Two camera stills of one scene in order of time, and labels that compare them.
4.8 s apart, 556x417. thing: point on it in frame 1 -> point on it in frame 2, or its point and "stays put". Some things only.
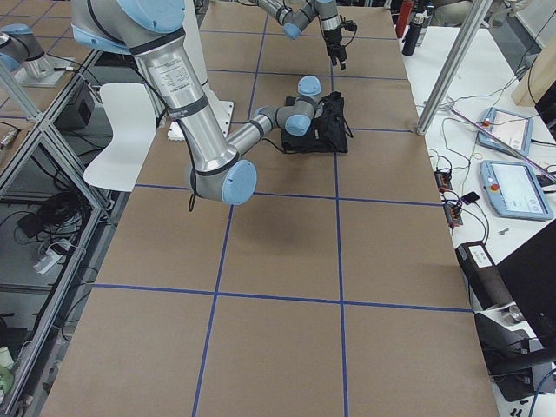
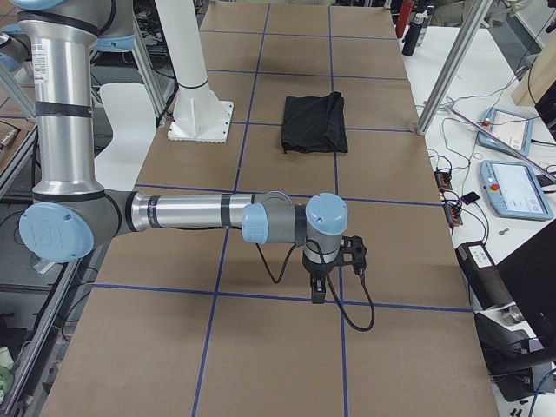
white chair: x=134 y=128 stays put
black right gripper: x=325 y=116 -> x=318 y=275
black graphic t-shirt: x=327 y=133 stays put
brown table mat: x=337 y=291 stays put
